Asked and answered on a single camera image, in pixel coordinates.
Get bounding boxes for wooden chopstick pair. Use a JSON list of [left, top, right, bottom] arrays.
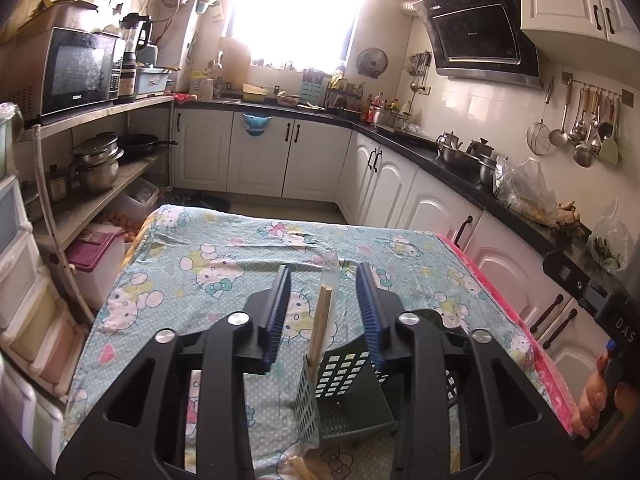
[[307, 249, 340, 382]]

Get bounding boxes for green plastic utensil basket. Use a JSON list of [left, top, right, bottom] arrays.
[[295, 310, 464, 454]]

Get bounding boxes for person's right hand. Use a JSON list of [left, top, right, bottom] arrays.
[[572, 352, 639, 442]]

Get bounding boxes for hello kitty tablecloth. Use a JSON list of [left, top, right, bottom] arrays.
[[60, 202, 554, 480]]

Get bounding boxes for clear plastic bag with food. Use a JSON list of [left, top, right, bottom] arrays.
[[492, 156, 558, 226]]

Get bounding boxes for loose chopstick pair on table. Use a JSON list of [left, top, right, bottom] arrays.
[[288, 455, 318, 480]]

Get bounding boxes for steel pot on stove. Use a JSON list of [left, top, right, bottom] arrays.
[[436, 132, 480, 171]]

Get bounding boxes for hanging steel ladle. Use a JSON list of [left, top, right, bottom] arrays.
[[549, 79, 573, 148]]

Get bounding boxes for pink lidded storage box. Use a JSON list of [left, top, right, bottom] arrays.
[[65, 223, 125, 311]]

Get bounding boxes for blue hanging bin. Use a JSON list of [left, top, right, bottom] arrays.
[[243, 113, 272, 136]]

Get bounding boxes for hanging strainer ladle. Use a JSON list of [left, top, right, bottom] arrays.
[[526, 77, 554, 156]]

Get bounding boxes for black frying pan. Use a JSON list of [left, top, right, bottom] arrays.
[[118, 133, 178, 158]]

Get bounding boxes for metal storage shelf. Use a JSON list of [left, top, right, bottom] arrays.
[[18, 94, 174, 323]]

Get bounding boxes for stacked steel pots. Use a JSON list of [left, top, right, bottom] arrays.
[[72, 131, 124, 193]]

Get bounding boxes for plastic drawer tower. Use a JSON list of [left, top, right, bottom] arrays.
[[1, 103, 86, 479]]

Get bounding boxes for black range hood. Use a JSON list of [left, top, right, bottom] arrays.
[[413, 0, 541, 88]]

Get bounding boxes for blender with black base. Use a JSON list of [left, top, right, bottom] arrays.
[[118, 13, 152, 102]]

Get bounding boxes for white upper cabinet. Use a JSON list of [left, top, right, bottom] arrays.
[[521, 0, 639, 51]]

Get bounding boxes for black microwave oven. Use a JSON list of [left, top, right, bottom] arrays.
[[1, 27, 124, 120]]

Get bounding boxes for round wall fan vent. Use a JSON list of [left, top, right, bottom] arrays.
[[356, 48, 388, 79]]

